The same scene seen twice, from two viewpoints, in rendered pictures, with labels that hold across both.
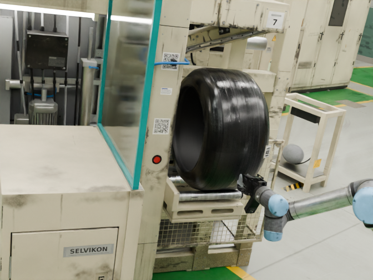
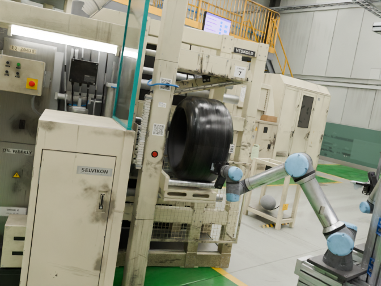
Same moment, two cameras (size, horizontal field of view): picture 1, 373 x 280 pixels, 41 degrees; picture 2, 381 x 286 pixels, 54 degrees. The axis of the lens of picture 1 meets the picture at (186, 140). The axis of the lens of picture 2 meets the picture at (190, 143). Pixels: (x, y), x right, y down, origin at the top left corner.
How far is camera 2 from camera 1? 0.61 m
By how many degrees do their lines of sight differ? 14
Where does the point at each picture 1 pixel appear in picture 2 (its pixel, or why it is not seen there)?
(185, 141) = (178, 154)
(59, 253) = (73, 169)
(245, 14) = (219, 66)
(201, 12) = (189, 62)
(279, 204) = (235, 171)
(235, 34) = (214, 83)
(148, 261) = (146, 234)
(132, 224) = (126, 156)
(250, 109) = (219, 118)
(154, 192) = (152, 179)
